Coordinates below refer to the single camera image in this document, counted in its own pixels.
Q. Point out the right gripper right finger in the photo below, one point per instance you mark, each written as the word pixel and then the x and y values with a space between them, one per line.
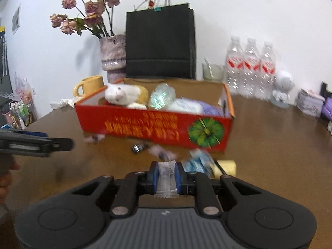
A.
pixel 203 189

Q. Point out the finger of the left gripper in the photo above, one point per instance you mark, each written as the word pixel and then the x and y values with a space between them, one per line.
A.
pixel 29 134

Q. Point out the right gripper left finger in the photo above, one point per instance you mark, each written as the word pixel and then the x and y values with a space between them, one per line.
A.
pixel 128 190

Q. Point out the person left hand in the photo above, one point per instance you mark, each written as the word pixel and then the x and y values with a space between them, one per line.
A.
pixel 6 179

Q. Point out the blue silver snack bag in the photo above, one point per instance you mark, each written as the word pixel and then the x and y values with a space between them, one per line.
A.
pixel 200 161

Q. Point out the black pen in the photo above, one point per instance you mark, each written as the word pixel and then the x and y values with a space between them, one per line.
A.
pixel 217 169

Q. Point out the small black foil wrapper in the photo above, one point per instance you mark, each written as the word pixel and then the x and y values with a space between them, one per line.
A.
pixel 137 148

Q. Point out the yellow sticky note block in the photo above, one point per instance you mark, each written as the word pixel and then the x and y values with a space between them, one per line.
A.
pixel 229 166

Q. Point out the crumpled white tissue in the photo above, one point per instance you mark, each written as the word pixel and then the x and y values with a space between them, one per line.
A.
pixel 69 102

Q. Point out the clear wrapper dark candy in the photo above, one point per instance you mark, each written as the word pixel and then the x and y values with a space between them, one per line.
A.
pixel 159 152

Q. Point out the clear wrapper near box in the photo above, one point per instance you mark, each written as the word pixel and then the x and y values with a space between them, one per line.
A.
pixel 93 138

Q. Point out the red orange cardboard box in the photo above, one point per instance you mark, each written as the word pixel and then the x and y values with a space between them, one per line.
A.
pixel 204 131

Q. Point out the yellow mug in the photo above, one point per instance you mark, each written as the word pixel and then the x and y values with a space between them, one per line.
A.
pixel 88 86

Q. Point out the white blue pack in box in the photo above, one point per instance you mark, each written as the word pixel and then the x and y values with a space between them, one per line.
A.
pixel 182 105

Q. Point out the white plush toy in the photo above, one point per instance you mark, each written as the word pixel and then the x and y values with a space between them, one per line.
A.
pixel 129 96

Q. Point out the green iridescent crumpled wrapper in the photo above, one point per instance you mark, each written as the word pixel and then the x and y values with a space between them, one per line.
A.
pixel 162 96

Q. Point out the clear glass cup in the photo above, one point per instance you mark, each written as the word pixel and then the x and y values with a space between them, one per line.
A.
pixel 213 72

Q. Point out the pink marbled vase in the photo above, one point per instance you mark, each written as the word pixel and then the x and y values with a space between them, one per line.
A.
pixel 113 57

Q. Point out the left water bottle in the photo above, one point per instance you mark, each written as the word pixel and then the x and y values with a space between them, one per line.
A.
pixel 234 64

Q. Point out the water bottle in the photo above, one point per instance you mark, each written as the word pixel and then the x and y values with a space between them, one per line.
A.
pixel 251 63
pixel 234 64
pixel 267 71

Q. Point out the right water bottle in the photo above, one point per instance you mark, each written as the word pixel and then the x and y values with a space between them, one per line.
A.
pixel 267 71

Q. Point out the middle water bottle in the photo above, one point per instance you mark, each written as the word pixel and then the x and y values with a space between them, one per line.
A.
pixel 251 63

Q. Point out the dried pink roses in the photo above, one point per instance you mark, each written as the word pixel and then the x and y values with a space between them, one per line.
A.
pixel 93 16

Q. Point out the white robot figurine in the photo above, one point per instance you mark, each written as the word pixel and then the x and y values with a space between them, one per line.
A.
pixel 283 84

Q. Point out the small white purple box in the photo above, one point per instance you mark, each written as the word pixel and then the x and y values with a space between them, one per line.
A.
pixel 309 102

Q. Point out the black paper bag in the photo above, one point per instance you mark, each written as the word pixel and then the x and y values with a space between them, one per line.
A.
pixel 161 44

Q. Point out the purple tissue pack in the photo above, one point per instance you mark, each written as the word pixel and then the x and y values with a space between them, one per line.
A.
pixel 327 109

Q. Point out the black small bottle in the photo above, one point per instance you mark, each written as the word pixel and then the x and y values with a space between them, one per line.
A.
pixel 324 92

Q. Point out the teal binder clip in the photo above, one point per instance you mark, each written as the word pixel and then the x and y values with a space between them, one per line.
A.
pixel 157 9

